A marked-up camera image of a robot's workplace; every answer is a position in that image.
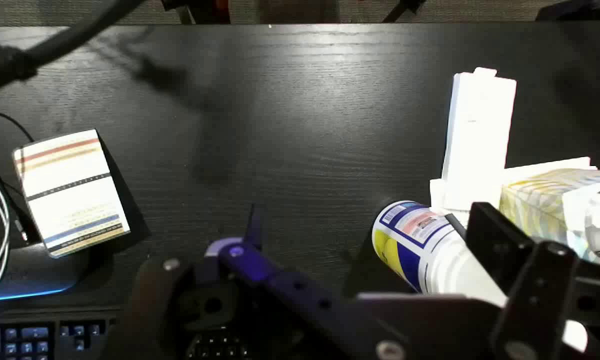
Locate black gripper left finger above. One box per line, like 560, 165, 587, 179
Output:
102, 203, 408, 360

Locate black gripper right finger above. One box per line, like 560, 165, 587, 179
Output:
464, 202, 600, 360

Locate patterned tissue box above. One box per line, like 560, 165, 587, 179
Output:
499, 165, 600, 266

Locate white wipes canister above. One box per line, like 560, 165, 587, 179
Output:
370, 198, 508, 309

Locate white printed paper sheets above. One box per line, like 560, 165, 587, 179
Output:
428, 156, 593, 210

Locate black keyboard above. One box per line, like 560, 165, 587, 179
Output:
0, 318, 253, 360

